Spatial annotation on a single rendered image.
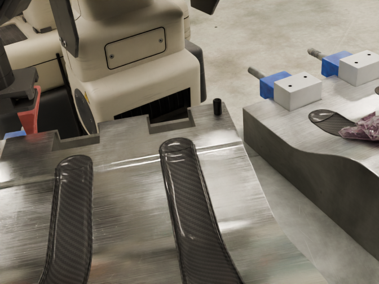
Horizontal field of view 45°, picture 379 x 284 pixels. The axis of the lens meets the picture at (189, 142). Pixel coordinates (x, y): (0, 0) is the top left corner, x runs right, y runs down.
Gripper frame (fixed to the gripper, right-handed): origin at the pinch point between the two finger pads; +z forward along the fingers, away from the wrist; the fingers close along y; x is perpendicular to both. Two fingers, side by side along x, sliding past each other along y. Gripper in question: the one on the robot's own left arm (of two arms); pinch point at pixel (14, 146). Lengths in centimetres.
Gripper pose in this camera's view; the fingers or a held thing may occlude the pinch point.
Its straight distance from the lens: 64.4
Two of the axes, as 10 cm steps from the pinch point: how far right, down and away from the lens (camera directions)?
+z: 0.9, 8.2, 5.7
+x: -1.6, -5.5, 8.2
